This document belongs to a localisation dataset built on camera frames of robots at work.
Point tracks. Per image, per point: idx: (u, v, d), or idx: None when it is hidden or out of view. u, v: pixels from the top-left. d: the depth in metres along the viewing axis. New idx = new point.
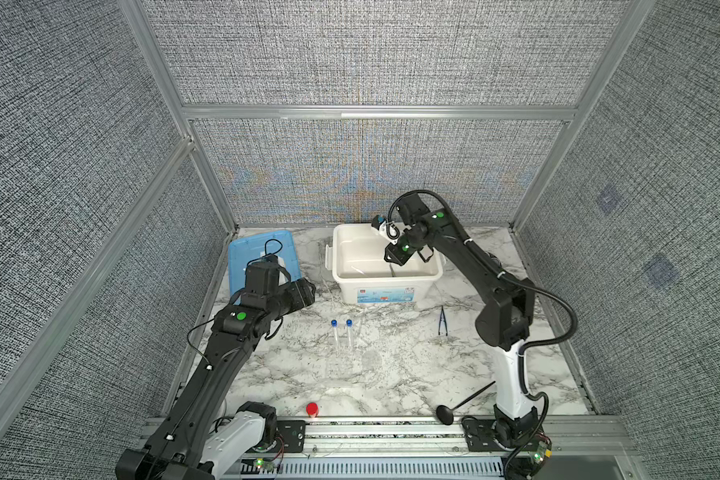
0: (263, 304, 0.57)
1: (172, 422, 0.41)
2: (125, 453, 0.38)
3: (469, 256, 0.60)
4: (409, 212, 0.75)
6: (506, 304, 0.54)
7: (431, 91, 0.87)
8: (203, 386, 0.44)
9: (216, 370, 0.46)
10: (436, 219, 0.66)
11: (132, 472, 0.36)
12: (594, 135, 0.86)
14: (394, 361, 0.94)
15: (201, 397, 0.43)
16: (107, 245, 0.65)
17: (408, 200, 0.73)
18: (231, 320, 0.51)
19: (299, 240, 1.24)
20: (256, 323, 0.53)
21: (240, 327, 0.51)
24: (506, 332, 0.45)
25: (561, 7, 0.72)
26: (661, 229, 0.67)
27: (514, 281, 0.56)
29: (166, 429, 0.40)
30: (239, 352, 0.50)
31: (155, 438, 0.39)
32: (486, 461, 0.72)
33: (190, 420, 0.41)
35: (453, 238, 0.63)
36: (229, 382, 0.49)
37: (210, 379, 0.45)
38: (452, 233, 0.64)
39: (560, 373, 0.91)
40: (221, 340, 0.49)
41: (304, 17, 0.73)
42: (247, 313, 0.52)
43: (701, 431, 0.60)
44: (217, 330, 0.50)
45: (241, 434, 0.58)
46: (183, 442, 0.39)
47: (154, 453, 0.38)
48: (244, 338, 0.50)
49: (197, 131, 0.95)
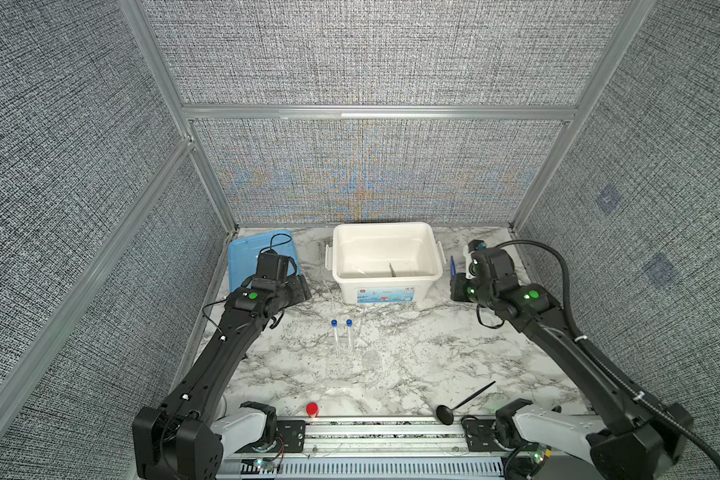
0: (274, 286, 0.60)
1: (187, 385, 0.42)
2: (141, 411, 0.39)
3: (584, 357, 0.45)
4: (491, 274, 0.59)
6: (655, 448, 0.37)
7: (431, 91, 0.87)
8: (217, 353, 0.46)
9: (230, 341, 0.48)
10: (531, 301, 0.52)
11: (149, 428, 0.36)
12: (594, 135, 0.86)
14: (394, 361, 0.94)
15: (215, 362, 0.45)
16: (107, 244, 0.65)
17: (494, 260, 0.57)
18: (242, 299, 0.54)
19: (299, 240, 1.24)
20: (266, 304, 0.56)
21: (252, 304, 0.54)
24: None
25: (561, 7, 0.72)
26: (661, 229, 0.67)
27: (657, 411, 0.40)
29: (181, 391, 0.42)
30: (251, 327, 0.52)
31: (170, 399, 0.41)
32: (486, 461, 0.72)
33: (205, 382, 0.43)
35: (559, 332, 0.48)
36: (240, 354, 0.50)
37: (224, 347, 0.47)
38: (555, 322, 0.49)
39: (560, 373, 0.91)
40: (234, 315, 0.52)
41: (304, 17, 0.73)
42: (258, 293, 0.56)
43: (701, 431, 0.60)
44: (229, 308, 0.53)
45: (242, 424, 0.58)
46: (198, 402, 0.41)
47: (170, 411, 0.40)
48: (256, 313, 0.53)
49: (197, 131, 0.95)
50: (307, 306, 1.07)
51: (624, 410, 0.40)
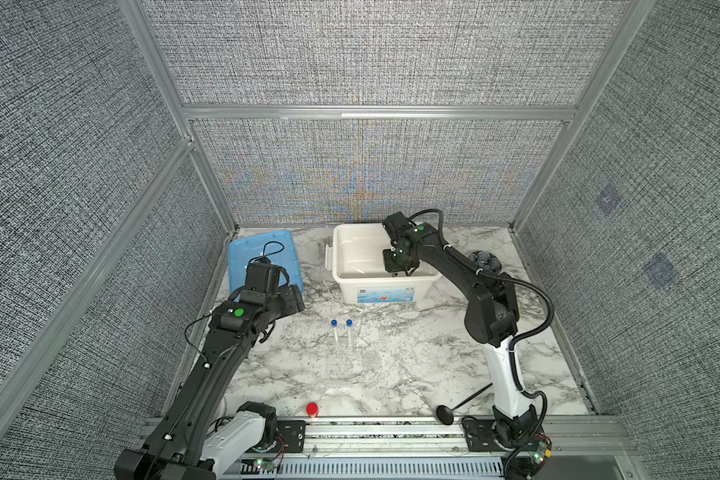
0: (263, 299, 0.57)
1: (169, 422, 0.40)
2: (122, 453, 0.37)
3: (446, 257, 0.65)
4: (393, 226, 0.81)
6: (486, 298, 0.56)
7: (431, 91, 0.87)
8: (201, 385, 0.43)
9: (215, 367, 0.45)
10: (416, 231, 0.72)
11: (132, 472, 0.40)
12: (594, 135, 0.86)
14: (394, 361, 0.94)
15: (199, 395, 0.43)
16: (107, 244, 0.65)
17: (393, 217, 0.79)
18: (228, 317, 0.50)
19: (299, 240, 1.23)
20: (254, 320, 0.52)
21: (238, 324, 0.50)
24: (492, 325, 0.59)
25: (561, 7, 0.72)
26: (661, 229, 0.67)
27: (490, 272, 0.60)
29: (164, 429, 0.40)
30: (238, 349, 0.49)
31: (152, 438, 0.39)
32: (486, 462, 0.72)
33: (188, 419, 0.41)
35: (433, 245, 0.68)
36: (227, 379, 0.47)
37: (208, 377, 0.44)
38: (433, 240, 0.69)
39: (560, 373, 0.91)
40: (219, 338, 0.48)
41: (304, 17, 0.73)
42: (244, 310, 0.51)
43: (701, 431, 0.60)
44: (215, 327, 0.49)
45: (240, 437, 0.57)
46: (181, 443, 0.39)
47: (153, 452, 0.38)
48: (242, 334, 0.49)
49: (197, 131, 0.95)
50: (307, 306, 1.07)
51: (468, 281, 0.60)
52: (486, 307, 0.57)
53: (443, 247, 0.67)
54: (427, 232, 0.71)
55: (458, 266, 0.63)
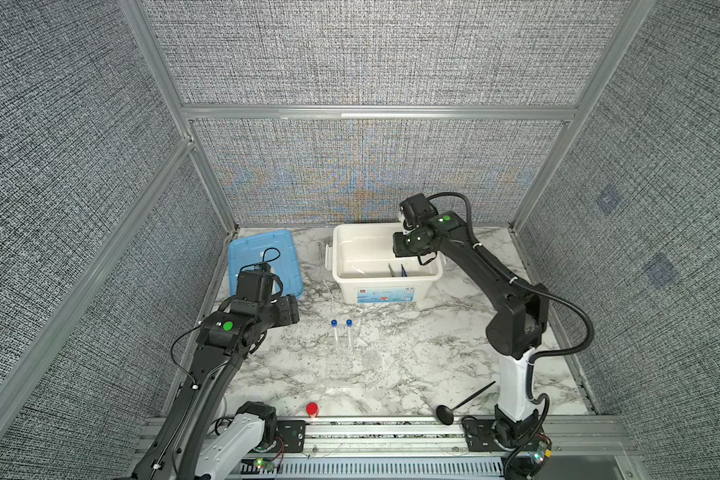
0: (254, 310, 0.54)
1: (158, 449, 0.39)
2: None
3: (476, 259, 0.58)
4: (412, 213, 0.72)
6: (520, 312, 0.51)
7: (431, 91, 0.87)
8: (190, 408, 0.42)
9: (204, 389, 0.43)
10: (441, 222, 0.64)
11: None
12: (594, 135, 0.86)
14: (394, 361, 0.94)
15: (188, 419, 0.41)
16: (107, 244, 0.65)
17: (413, 200, 0.70)
18: (217, 331, 0.48)
19: (299, 240, 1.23)
20: (244, 332, 0.49)
21: (228, 339, 0.47)
24: (520, 340, 0.55)
25: (561, 7, 0.72)
26: (661, 229, 0.67)
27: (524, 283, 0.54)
29: (152, 457, 0.38)
30: (227, 367, 0.46)
31: (141, 466, 0.38)
32: (486, 462, 0.72)
33: (178, 445, 0.39)
35: (461, 241, 0.61)
36: (216, 399, 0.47)
37: (198, 399, 0.42)
38: (460, 236, 0.61)
39: (560, 373, 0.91)
40: (207, 354, 0.46)
41: (304, 17, 0.73)
42: (234, 323, 0.48)
43: (701, 431, 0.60)
44: (203, 343, 0.47)
45: (236, 446, 0.56)
46: (171, 470, 0.38)
47: None
48: (232, 350, 0.47)
49: (197, 131, 0.95)
50: (307, 306, 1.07)
51: (501, 289, 0.54)
52: (517, 323, 0.52)
53: (473, 246, 0.60)
54: (453, 222, 0.64)
55: (490, 270, 0.56)
